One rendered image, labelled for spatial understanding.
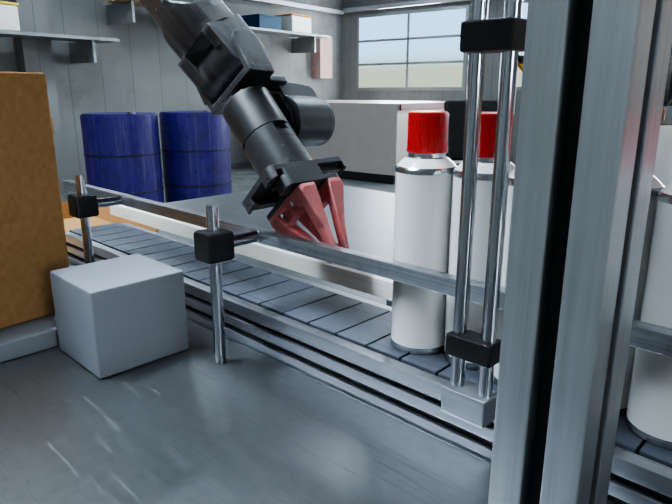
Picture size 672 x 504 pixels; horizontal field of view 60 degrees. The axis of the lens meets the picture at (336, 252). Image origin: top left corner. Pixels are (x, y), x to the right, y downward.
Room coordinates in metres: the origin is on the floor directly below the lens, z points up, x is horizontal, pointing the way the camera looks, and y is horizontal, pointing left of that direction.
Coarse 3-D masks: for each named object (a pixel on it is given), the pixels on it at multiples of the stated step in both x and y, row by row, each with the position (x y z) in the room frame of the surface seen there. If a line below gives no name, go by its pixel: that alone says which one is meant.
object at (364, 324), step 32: (160, 256) 0.78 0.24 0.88; (192, 256) 0.78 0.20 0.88; (224, 288) 0.65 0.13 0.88; (256, 288) 0.65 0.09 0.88; (288, 288) 0.65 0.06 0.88; (320, 288) 0.65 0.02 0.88; (320, 320) 0.55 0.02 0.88; (352, 320) 0.55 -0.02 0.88; (384, 320) 0.55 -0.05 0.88; (384, 352) 0.47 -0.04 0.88; (640, 448) 0.34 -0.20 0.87
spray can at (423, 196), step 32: (416, 128) 0.48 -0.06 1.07; (416, 160) 0.48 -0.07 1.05; (448, 160) 0.48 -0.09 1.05; (416, 192) 0.47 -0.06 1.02; (448, 192) 0.47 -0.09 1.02; (416, 224) 0.47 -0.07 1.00; (448, 224) 0.47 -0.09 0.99; (416, 256) 0.47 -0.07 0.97; (448, 256) 0.48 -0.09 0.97; (416, 288) 0.47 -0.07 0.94; (416, 320) 0.47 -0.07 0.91; (416, 352) 0.47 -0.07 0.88
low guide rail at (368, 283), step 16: (112, 208) 0.99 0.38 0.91; (128, 208) 0.95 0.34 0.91; (144, 224) 0.91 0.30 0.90; (160, 224) 0.88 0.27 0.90; (176, 224) 0.84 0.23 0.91; (256, 256) 0.71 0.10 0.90; (272, 256) 0.69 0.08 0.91; (288, 256) 0.67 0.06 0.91; (304, 256) 0.66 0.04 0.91; (304, 272) 0.65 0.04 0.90; (320, 272) 0.63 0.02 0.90; (336, 272) 0.62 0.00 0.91; (352, 272) 0.60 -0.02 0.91; (352, 288) 0.60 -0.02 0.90; (368, 288) 0.58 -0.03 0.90; (384, 288) 0.57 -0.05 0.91
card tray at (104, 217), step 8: (64, 208) 1.25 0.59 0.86; (104, 208) 1.23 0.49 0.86; (64, 216) 1.25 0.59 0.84; (96, 216) 1.26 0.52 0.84; (104, 216) 1.23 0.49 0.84; (112, 216) 1.20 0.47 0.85; (64, 224) 1.19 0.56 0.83; (72, 224) 1.19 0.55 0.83; (80, 224) 1.19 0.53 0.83; (96, 224) 1.19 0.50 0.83; (136, 224) 1.13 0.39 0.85
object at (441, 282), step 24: (96, 192) 0.86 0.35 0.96; (120, 192) 0.83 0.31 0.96; (168, 216) 0.72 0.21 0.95; (192, 216) 0.68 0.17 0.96; (264, 240) 0.58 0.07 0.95; (288, 240) 0.56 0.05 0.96; (312, 240) 0.55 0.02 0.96; (360, 264) 0.49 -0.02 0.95; (384, 264) 0.47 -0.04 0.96; (408, 264) 0.47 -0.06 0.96; (432, 288) 0.44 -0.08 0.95; (480, 288) 0.41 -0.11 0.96; (504, 288) 0.41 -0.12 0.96; (648, 336) 0.33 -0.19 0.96
